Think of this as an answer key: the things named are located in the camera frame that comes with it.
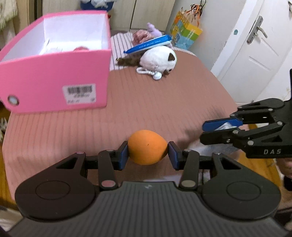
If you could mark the pink cardboard box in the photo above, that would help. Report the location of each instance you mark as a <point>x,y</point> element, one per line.
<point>59,62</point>

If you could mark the cream knitted cardigan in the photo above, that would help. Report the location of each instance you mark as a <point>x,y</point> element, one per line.
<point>8,11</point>

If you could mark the white door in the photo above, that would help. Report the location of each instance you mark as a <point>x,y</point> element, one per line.
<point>245,70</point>

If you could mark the beige wardrobe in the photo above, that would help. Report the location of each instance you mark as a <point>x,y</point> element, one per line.
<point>125,15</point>

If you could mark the white tissue pack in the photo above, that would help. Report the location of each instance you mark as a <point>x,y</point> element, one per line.
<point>225,126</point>

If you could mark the white round plush toy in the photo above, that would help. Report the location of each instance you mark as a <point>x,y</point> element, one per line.
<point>157,61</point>

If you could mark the flower bouquet blue wrap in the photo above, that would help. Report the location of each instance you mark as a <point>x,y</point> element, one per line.
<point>96,5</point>

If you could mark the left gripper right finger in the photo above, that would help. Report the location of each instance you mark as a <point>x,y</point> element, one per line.
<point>188,161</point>

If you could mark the orange plush ball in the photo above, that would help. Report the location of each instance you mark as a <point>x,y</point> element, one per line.
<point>146,147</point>

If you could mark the pink knitted item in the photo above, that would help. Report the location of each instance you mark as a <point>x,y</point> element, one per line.
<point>141,36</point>

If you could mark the blue flat package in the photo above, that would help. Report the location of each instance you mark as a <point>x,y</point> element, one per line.
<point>163,40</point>

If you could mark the brown hair piece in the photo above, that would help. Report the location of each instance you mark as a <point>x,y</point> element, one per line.
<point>128,61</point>

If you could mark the purple plush toy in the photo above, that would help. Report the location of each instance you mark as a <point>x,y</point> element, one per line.
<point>156,34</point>

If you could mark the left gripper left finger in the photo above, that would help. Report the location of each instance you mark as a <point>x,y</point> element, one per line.
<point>110,161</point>

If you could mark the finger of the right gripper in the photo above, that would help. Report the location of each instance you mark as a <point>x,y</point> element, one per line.
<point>219,137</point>
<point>221,124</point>

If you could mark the colourful paper gift bag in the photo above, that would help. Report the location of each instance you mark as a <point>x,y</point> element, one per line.
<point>186,27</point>

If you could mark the silver door handle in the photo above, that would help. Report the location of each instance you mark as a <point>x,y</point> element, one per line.
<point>254,31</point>

